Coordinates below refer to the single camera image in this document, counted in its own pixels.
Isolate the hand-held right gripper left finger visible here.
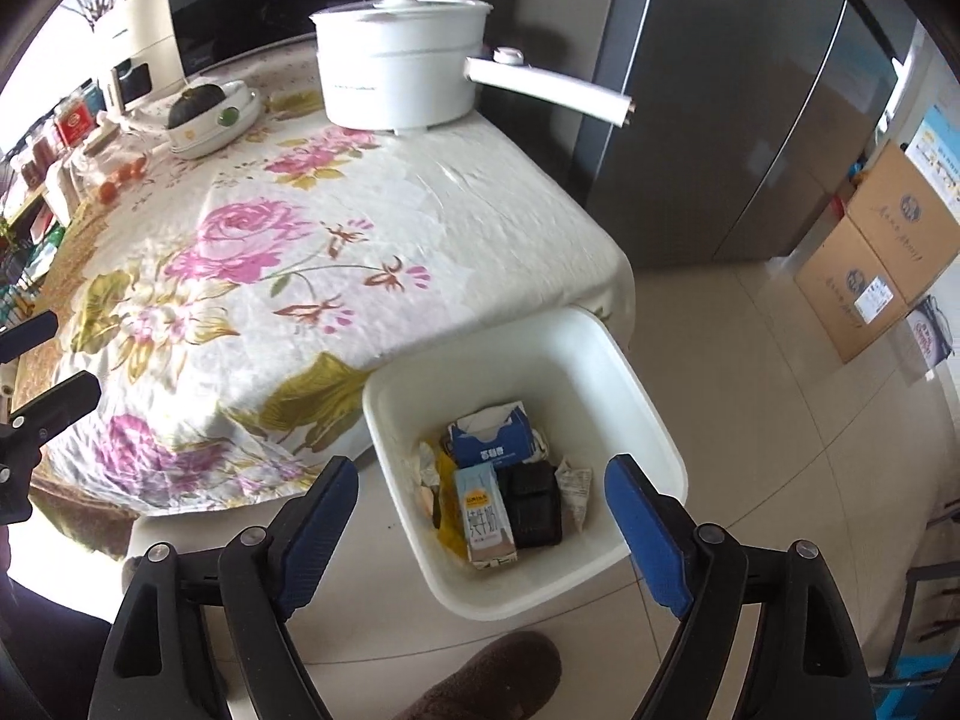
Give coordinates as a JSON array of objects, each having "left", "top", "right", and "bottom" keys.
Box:
[{"left": 96, "top": 454, "right": 359, "bottom": 720}]

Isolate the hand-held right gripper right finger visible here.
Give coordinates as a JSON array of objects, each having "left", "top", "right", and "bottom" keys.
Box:
[{"left": 604, "top": 454, "right": 875, "bottom": 720}]

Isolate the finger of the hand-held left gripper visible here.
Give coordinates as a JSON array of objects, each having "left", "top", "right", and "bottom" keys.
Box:
[
  {"left": 6, "top": 371, "right": 102, "bottom": 455},
  {"left": 0, "top": 311, "right": 59, "bottom": 365}
]

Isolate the white printed wrapper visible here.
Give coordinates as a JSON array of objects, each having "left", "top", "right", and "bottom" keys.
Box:
[{"left": 553, "top": 457, "right": 593, "bottom": 537}]

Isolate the black plastic tray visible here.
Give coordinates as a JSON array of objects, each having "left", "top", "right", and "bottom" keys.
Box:
[{"left": 496, "top": 461, "right": 563, "bottom": 550}]

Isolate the white tissue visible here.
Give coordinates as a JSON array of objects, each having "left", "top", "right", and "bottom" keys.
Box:
[{"left": 415, "top": 441, "right": 443, "bottom": 492}]

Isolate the yellow snack bag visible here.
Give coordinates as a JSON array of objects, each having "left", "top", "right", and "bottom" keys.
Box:
[{"left": 433, "top": 457, "right": 470, "bottom": 563}]

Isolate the light blue milk carton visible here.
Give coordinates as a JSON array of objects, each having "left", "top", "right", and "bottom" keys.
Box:
[{"left": 452, "top": 463, "right": 520, "bottom": 571}]

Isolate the blue tissue box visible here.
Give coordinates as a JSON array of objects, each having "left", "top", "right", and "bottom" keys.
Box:
[{"left": 448, "top": 401, "right": 535, "bottom": 470}]

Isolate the white plastic bin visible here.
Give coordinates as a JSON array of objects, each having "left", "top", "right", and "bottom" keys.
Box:
[{"left": 361, "top": 305, "right": 689, "bottom": 622}]

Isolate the row of red-filled jars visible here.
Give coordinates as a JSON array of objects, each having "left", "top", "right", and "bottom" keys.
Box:
[{"left": 11, "top": 131, "right": 57, "bottom": 188}]

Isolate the person's dark clothing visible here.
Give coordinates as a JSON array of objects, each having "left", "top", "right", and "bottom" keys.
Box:
[{"left": 0, "top": 525, "right": 113, "bottom": 720}]

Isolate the glass jar with wooden lid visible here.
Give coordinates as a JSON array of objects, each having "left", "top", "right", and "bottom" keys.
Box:
[{"left": 71, "top": 120, "right": 155, "bottom": 203}]

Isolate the red label jar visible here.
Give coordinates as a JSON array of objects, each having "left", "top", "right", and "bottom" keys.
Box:
[{"left": 52, "top": 97, "right": 95, "bottom": 147}]

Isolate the brown fuzzy slipper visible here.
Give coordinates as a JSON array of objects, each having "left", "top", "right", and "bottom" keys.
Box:
[{"left": 390, "top": 630, "right": 563, "bottom": 720}]

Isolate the white floral ceramic dish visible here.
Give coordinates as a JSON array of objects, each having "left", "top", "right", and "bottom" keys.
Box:
[{"left": 166, "top": 79, "right": 263, "bottom": 160}]

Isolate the dark green pumpkin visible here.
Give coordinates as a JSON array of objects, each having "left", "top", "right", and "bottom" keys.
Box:
[{"left": 166, "top": 82, "right": 226, "bottom": 128}]

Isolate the cream air fryer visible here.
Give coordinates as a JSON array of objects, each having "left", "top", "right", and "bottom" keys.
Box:
[{"left": 90, "top": 0, "right": 188, "bottom": 110}]

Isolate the printed shopping bag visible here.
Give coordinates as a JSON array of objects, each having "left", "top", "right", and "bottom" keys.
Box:
[{"left": 904, "top": 296, "right": 955, "bottom": 372}]

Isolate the black microwave oven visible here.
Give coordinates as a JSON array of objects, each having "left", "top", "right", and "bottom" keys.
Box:
[{"left": 163, "top": 0, "right": 451, "bottom": 80}]

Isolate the grey refrigerator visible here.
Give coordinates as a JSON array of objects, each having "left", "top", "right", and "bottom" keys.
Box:
[{"left": 574, "top": 0, "right": 920, "bottom": 271}]

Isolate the white electric pot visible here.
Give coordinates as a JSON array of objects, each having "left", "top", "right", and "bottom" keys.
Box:
[{"left": 310, "top": 0, "right": 636, "bottom": 132}]

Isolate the black wire rack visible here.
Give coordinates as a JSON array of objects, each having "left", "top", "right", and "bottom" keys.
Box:
[{"left": 0, "top": 217, "right": 46, "bottom": 331}]

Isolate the blue wall poster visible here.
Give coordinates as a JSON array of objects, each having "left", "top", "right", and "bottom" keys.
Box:
[{"left": 904, "top": 106, "right": 960, "bottom": 211}]

